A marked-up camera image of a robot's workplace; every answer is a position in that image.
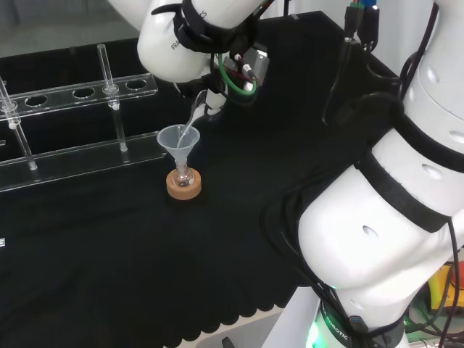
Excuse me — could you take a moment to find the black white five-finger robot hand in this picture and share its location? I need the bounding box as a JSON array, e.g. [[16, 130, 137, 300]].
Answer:
[[173, 46, 271, 117]]

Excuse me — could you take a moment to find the yellow stop button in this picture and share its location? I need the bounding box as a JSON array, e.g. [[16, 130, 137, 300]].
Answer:
[[429, 262, 464, 317]]

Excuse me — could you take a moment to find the clear acrylic funnel stand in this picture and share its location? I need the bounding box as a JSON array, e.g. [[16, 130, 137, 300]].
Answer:
[[0, 43, 168, 193]]

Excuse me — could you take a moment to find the black bench cloth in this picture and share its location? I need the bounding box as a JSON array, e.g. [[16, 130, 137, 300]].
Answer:
[[0, 9, 403, 348]]

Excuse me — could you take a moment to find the brown cork ring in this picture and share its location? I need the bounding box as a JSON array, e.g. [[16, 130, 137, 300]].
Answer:
[[165, 169, 203, 200]]

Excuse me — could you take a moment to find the small glass round-bottom flask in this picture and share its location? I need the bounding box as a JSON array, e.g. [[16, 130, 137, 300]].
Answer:
[[172, 159, 193, 189]]

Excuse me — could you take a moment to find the translucent plastic funnel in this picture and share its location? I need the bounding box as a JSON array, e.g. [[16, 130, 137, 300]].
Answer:
[[156, 125, 202, 172]]

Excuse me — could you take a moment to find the long black cable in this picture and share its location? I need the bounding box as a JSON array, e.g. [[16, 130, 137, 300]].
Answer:
[[440, 216, 462, 348]]

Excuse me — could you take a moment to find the green cable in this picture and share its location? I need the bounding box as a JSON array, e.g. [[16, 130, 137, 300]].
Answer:
[[216, 53, 260, 98]]

